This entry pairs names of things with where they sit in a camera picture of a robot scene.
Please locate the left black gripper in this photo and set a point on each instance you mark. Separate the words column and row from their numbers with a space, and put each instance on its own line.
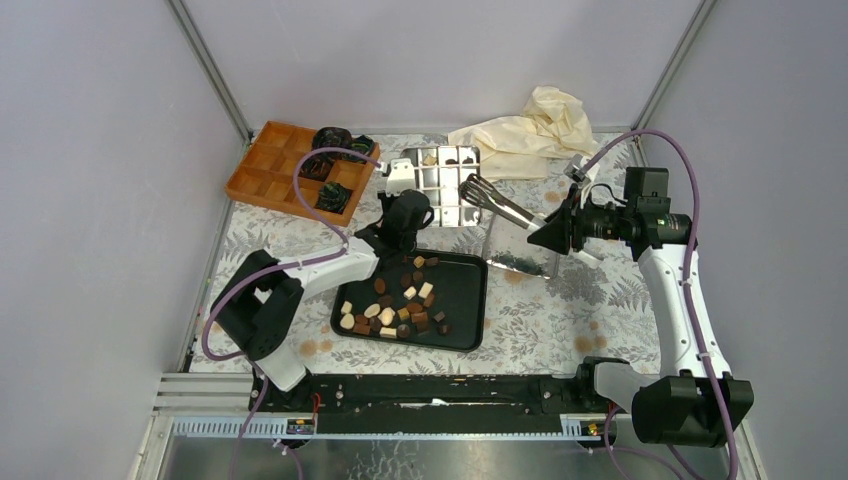
column 383, row 199

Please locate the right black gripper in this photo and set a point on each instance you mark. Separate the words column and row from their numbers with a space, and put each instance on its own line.
column 569, row 217

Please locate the pink grid box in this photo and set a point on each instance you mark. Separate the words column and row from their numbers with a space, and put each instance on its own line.
column 439, row 171

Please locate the metal serving tongs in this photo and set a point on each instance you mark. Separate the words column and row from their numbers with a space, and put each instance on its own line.
column 481, row 193

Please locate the black plastic tray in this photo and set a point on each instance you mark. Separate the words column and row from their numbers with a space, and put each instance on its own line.
column 450, row 318

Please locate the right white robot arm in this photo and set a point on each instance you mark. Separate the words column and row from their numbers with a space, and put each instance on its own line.
column 695, row 400

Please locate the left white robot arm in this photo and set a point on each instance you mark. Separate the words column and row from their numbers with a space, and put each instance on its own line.
column 253, row 314

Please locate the white chocolate piece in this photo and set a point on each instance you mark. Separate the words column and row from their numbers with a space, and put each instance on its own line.
column 425, row 290

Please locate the white oval chocolate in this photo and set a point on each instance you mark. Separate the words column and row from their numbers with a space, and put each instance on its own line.
column 372, row 310

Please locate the silver metal tray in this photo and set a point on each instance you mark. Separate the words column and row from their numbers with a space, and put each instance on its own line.
column 506, row 247

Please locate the dark paper cup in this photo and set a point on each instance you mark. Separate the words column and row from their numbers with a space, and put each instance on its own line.
column 332, row 137
column 363, row 144
column 333, row 197
column 317, row 167

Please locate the cream cloth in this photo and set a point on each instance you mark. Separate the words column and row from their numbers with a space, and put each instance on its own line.
column 552, row 125

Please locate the orange compartment box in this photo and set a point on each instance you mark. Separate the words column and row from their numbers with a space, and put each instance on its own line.
column 265, row 177

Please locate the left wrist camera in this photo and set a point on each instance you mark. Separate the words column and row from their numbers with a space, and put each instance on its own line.
column 400, row 174

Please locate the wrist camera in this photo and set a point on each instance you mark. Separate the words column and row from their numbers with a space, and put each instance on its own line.
column 400, row 174
column 582, row 171

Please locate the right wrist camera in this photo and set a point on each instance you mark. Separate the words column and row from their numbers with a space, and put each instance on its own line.
column 582, row 171

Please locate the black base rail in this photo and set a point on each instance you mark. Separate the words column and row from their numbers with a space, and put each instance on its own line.
column 371, row 405

